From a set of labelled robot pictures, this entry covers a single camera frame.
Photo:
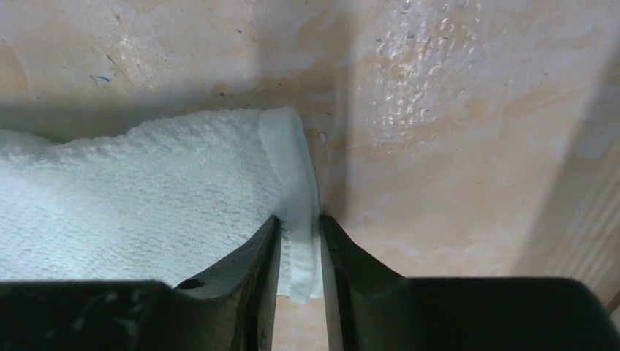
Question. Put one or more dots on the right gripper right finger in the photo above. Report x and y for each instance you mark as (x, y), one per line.
(371, 307)

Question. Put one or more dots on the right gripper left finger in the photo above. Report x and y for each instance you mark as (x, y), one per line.
(228, 306)

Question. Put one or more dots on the mint green towel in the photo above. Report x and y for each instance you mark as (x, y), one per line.
(163, 201)

